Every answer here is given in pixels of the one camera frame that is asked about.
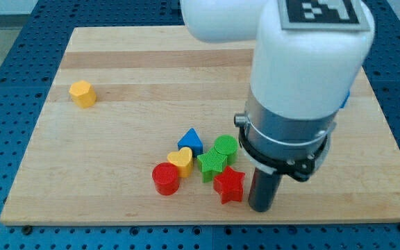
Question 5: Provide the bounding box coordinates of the green star block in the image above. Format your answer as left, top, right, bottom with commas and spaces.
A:
197, 148, 228, 183

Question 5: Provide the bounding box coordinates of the red star block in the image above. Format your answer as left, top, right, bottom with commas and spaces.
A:
213, 166, 246, 204

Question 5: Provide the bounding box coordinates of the yellow hexagon block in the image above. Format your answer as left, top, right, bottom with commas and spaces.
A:
69, 81, 97, 108

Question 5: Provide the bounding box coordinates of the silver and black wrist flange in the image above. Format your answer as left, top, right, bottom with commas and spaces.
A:
234, 91, 336, 182

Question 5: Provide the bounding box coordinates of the wooden board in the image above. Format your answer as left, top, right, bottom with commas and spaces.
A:
0, 26, 400, 226

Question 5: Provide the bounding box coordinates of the red cylinder block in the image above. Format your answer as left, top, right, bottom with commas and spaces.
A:
151, 162, 180, 196

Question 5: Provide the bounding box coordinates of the black white fiducial marker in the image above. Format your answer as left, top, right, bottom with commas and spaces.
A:
278, 0, 370, 31

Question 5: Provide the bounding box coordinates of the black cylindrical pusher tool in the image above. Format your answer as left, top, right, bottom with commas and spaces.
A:
248, 169, 283, 213

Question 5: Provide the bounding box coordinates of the green cylinder block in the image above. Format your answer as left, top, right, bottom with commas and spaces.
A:
214, 135, 238, 165

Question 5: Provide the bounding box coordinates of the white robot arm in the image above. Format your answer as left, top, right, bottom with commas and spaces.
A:
181, 1, 375, 120

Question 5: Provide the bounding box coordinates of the blue triangle block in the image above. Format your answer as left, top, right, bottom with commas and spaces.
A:
177, 128, 203, 158

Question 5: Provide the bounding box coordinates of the yellow heart block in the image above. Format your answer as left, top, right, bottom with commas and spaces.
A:
167, 147, 194, 178

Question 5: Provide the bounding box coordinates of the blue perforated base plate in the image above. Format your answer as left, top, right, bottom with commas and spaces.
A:
0, 0, 400, 249

